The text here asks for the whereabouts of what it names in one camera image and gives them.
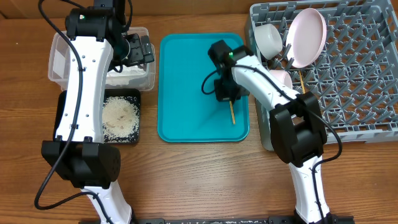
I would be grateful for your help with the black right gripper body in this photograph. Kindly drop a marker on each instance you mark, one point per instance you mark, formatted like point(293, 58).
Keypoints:
point(226, 90)

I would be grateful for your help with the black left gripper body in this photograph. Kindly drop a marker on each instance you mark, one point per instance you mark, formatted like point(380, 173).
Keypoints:
point(137, 55)

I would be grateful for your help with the wooden chopstick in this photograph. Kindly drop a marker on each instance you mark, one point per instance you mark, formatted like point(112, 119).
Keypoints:
point(232, 112)
point(301, 81)

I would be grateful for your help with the small white rice plate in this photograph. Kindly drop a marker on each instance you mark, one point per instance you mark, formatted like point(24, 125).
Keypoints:
point(283, 77)

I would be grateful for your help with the grey bowl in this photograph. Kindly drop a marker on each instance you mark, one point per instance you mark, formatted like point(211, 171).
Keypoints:
point(268, 40)

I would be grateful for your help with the large white plate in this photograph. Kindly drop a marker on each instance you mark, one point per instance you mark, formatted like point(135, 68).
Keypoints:
point(307, 37)

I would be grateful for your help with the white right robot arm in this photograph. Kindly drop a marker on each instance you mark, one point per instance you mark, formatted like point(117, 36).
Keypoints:
point(297, 130)

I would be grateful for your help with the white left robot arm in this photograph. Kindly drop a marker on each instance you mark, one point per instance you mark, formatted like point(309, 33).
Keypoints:
point(99, 41)

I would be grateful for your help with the clear plastic waste bin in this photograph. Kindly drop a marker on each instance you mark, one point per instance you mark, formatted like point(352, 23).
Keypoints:
point(63, 62)

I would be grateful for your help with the black food waste tray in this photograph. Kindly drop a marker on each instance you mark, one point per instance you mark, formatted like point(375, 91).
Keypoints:
point(124, 93)

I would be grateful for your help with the grey dishwasher rack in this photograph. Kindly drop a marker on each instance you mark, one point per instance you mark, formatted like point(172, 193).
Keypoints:
point(355, 76)

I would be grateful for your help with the white crumpled tissue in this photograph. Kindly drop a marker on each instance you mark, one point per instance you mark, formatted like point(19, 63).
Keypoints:
point(128, 73)

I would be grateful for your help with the teal serving tray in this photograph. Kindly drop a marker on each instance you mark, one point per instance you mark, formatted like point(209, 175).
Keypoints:
point(187, 110)

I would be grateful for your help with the spilled rice pile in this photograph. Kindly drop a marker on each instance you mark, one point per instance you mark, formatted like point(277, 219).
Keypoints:
point(120, 117)

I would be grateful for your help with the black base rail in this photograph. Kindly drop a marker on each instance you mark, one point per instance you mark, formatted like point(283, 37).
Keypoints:
point(269, 220)

